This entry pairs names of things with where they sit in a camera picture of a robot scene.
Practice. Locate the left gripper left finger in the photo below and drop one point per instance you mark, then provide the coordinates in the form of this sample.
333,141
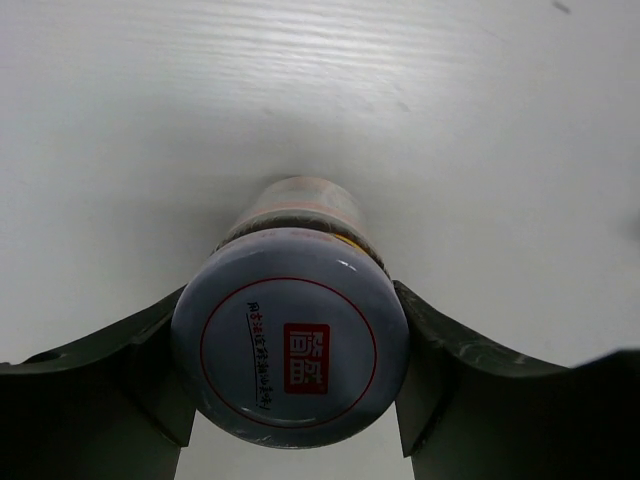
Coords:
106,406

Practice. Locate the sauce jar grey lid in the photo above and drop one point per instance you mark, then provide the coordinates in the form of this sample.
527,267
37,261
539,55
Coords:
291,334

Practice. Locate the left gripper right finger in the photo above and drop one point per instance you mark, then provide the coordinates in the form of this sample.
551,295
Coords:
471,408

